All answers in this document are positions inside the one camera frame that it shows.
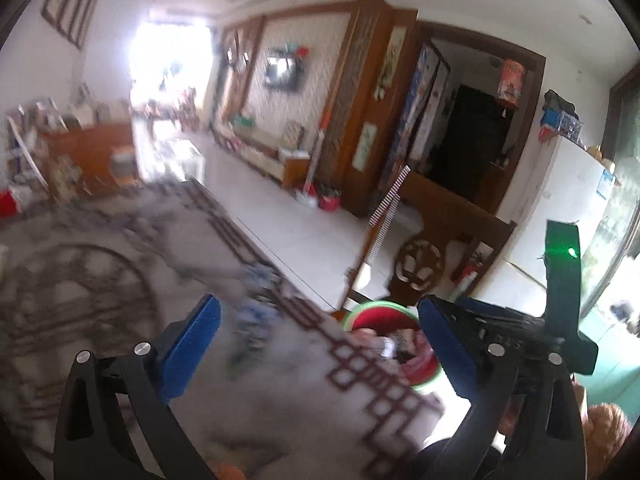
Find red hanging decoration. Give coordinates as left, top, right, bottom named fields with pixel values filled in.
left=496, top=58, right=528, bottom=110

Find red floor waste bin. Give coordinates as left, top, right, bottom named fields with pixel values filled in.
left=318, top=187, right=344, bottom=213

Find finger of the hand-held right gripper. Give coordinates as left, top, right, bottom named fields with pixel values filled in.
left=439, top=297, right=559, bottom=361

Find wooden lattice wall panel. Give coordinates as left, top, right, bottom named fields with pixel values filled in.
left=312, top=0, right=419, bottom=219

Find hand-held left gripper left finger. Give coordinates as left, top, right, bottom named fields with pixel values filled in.
left=54, top=294, right=222, bottom=480

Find watermelon pattern bin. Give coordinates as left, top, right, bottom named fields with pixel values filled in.
left=344, top=300, right=444, bottom=394

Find tall wall scroll painting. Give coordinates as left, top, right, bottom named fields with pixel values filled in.
left=375, top=25, right=407, bottom=101

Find white refrigerator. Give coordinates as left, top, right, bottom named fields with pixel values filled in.
left=472, top=135, right=624, bottom=312

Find wooden television cabinet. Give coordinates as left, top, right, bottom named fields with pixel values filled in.
left=215, top=120, right=314, bottom=189

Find dark bag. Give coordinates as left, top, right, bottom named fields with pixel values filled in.
left=542, top=89, right=576, bottom=116

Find white bookshelf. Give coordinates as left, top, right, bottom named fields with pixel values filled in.
left=5, top=97, right=66, bottom=201

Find carved wooden chair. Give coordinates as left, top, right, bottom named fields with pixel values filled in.
left=344, top=170, right=519, bottom=312

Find white coffee table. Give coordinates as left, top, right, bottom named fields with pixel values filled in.
left=150, top=140, right=207, bottom=181

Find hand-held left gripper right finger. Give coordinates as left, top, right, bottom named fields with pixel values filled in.
left=417, top=296, right=586, bottom=480

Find person's right hand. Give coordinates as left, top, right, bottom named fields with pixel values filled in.
left=573, top=381, right=632, bottom=479

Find dark entry door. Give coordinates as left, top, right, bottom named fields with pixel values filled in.
left=429, top=85, right=516, bottom=202

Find wall television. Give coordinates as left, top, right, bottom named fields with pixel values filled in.
left=263, top=50, right=306, bottom=92

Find short wall scroll painting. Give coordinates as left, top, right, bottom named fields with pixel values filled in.
left=352, top=121, right=379, bottom=171

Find wall shelf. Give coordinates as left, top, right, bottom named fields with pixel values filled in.
left=267, top=45, right=311, bottom=62

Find hanging wall posters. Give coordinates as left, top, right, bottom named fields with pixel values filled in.
left=380, top=42, right=451, bottom=187

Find red fire extinguisher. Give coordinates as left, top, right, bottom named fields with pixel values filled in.
left=452, top=251, right=485, bottom=297

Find red white mop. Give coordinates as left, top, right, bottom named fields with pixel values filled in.
left=297, top=104, right=334, bottom=207

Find white beaded strip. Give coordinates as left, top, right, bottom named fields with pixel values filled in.
left=366, top=164, right=412, bottom=264

